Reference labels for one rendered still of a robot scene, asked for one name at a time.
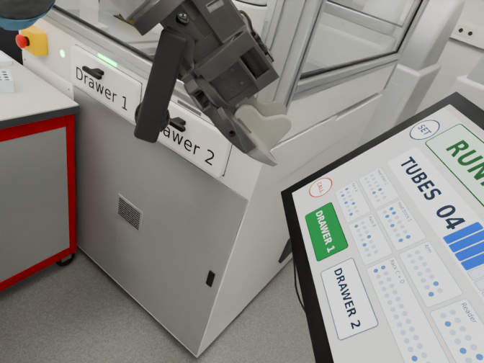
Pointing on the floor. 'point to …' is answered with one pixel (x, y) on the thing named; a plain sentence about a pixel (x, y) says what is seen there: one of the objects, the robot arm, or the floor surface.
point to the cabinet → (174, 221)
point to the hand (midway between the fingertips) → (264, 159)
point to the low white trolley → (35, 177)
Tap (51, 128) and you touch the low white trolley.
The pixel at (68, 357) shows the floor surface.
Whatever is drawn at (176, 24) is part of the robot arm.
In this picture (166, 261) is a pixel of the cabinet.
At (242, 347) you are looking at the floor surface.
